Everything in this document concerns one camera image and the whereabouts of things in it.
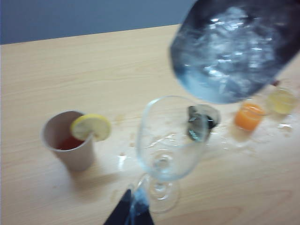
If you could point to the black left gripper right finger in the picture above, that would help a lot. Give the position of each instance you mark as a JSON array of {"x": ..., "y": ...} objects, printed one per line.
[{"x": 143, "y": 215}]

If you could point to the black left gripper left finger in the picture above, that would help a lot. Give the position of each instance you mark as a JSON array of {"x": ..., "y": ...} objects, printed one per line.
[{"x": 119, "y": 213}]

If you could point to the pile of clear ice cubes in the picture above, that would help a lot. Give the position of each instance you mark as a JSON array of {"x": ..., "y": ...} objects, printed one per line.
[{"x": 229, "y": 58}]

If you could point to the stainless steel ice scoop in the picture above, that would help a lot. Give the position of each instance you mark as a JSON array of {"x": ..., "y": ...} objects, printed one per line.
[{"x": 289, "y": 35}]

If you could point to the clear stemmed wine glass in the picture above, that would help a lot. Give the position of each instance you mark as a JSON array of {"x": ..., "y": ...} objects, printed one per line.
[{"x": 164, "y": 161}]

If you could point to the beige paper cup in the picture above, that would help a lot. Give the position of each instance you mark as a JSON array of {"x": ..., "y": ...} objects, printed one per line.
[{"x": 77, "y": 157}]

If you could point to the yellow lemon slice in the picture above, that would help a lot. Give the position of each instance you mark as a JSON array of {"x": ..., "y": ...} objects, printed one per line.
[{"x": 91, "y": 127}]

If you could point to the smoky grey glass beaker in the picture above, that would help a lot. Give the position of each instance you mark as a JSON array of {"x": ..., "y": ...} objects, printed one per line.
[{"x": 212, "y": 114}]

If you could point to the clear beaker with orange juice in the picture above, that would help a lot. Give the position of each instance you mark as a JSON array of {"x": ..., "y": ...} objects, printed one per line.
[{"x": 248, "y": 118}]

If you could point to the clear beaker with yellow liquid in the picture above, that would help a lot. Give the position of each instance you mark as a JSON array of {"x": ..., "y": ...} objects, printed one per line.
[{"x": 281, "y": 100}]

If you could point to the small brown garnish piece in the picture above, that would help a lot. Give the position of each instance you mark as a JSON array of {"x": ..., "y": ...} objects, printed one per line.
[{"x": 276, "y": 82}]

